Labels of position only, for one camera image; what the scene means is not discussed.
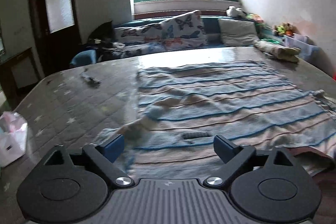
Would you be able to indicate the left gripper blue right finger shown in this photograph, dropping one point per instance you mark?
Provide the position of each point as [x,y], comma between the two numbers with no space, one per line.
[225,149]

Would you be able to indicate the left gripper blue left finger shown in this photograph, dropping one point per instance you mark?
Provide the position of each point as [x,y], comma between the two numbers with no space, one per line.
[112,148]

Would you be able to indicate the blue striped knit garment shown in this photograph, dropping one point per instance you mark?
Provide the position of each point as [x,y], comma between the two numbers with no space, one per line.
[180,111]

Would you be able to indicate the grey quilted star table cover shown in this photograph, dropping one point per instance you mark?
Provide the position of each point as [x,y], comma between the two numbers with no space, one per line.
[63,109]

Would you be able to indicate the small black metal tool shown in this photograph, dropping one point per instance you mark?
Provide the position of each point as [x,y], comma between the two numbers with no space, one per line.
[89,80]

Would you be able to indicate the white pink plastic bag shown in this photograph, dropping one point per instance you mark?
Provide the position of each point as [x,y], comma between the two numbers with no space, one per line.
[14,129]

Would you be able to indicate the black bag on sofa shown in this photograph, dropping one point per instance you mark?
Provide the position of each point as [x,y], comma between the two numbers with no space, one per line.
[103,40]

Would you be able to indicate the long butterfly print cushion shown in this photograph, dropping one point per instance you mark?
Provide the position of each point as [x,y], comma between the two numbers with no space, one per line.
[140,40]

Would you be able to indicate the folded yellow floral blanket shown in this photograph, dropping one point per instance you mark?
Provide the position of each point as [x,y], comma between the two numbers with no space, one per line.
[278,51]

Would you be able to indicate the blue sofa bench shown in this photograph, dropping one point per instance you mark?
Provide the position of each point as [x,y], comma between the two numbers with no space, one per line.
[212,29]

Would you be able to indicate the grey plain pillow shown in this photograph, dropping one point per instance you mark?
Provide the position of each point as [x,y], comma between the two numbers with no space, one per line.
[237,33]

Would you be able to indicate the green plastic bowl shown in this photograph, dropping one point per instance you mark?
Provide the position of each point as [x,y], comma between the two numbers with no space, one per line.
[273,41]

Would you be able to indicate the dark wooden cabinet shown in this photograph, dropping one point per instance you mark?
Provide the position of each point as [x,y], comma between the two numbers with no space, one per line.
[19,75]

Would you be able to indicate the dark wooden door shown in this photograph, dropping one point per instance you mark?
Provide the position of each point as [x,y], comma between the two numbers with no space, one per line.
[56,33]

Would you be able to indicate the upright butterfly print pillow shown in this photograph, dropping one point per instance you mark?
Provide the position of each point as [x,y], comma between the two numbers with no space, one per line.
[184,32]

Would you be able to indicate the clear plastic storage box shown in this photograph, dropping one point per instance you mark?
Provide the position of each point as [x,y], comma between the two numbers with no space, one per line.
[308,51]

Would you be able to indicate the colourful plush toy pile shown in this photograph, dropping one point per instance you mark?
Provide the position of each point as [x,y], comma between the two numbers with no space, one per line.
[284,29]

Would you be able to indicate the orange green plush toy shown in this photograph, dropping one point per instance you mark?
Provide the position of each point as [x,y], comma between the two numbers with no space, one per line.
[255,17]

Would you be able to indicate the white plush toy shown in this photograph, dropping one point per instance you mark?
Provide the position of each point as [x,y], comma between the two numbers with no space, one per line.
[235,12]

